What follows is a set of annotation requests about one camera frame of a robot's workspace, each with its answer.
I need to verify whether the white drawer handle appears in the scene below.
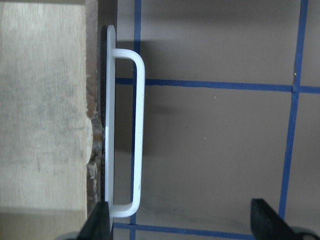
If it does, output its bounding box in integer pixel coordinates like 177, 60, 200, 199
104, 25, 146, 218

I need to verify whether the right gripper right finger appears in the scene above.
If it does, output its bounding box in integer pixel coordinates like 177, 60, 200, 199
250, 198, 298, 240

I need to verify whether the light wooden pull-out drawer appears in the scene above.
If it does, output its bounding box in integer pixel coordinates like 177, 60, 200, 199
0, 0, 102, 240

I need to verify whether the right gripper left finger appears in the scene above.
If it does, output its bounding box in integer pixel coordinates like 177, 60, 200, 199
77, 201, 112, 240

